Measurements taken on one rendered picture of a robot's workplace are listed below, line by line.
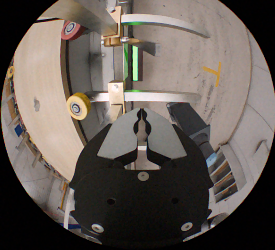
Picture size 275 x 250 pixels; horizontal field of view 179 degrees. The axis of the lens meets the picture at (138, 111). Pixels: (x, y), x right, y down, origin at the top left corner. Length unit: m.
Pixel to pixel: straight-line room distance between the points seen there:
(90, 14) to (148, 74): 1.05
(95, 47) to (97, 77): 0.17
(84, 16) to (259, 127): 2.66
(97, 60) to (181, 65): 0.95
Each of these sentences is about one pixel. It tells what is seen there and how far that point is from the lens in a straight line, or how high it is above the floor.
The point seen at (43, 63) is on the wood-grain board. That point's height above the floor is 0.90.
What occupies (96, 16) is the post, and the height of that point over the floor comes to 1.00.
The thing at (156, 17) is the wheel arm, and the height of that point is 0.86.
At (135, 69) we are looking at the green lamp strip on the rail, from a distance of 0.42.
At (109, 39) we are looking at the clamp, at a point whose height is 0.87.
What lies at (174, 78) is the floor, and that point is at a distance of 1.21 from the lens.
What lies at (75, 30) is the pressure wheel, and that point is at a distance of 0.30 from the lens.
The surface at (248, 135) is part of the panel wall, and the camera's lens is 2.71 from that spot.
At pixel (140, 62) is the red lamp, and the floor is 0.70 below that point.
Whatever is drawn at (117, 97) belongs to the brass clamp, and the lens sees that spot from 0.32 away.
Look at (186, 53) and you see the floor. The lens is 1.26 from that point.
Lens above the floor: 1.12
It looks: 61 degrees down
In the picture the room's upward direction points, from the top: 178 degrees counter-clockwise
